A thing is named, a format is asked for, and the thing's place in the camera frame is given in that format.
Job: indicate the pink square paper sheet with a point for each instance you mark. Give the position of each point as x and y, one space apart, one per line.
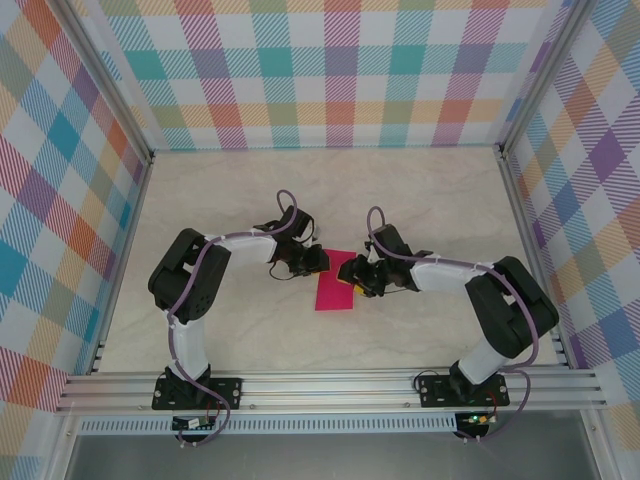
335 295

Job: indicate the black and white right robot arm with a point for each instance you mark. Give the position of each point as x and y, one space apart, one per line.
510 310

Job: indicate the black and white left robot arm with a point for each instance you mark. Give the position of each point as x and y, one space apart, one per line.
190 280

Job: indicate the small circuit board with LED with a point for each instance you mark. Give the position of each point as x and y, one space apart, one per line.
475 418

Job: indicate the grey metal panel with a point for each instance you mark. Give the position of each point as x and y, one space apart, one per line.
325 460

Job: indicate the small dark circuit board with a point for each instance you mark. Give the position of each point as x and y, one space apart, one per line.
187 424

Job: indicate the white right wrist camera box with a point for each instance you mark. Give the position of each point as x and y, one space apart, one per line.
370 256

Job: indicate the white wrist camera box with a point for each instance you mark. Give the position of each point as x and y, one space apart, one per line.
315 231
370 256

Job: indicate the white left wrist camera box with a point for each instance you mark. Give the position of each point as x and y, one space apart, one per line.
315 231

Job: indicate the long aluminium mounting rail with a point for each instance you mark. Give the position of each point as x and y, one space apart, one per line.
325 390

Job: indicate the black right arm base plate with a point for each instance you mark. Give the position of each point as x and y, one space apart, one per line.
435 392

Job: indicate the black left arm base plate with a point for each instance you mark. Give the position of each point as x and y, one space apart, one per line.
227 392

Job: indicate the aluminium table side rail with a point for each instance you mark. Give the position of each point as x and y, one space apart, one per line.
124 250
530 225

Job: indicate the aluminium frame post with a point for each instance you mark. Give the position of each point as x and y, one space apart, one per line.
110 82
542 75

